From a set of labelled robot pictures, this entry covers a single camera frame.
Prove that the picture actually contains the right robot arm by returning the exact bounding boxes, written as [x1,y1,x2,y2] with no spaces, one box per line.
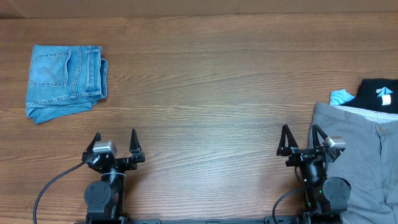
[272,124,351,223]

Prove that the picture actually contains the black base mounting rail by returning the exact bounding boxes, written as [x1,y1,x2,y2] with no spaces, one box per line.
[75,215,342,224]

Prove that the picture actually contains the grey cotton shorts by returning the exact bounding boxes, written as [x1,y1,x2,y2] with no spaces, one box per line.
[312,103,397,223]

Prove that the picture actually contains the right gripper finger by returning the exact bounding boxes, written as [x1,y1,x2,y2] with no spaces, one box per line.
[312,124,328,149]
[277,124,299,156]

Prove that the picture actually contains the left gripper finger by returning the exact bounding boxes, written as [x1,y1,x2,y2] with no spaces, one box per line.
[129,129,145,162]
[82,133,101,161]

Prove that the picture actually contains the black shirt with label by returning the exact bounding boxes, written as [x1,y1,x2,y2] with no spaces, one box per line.
[343,78,397,114]

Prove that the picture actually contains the light blue garment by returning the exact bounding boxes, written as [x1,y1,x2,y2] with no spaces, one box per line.
[329,89,355,106]

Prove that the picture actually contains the folded blue denim jeans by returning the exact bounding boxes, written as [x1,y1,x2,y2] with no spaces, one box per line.
[25,45,108,124]

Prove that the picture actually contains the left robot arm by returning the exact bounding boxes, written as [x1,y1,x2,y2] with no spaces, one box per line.
[82,129,145,223]

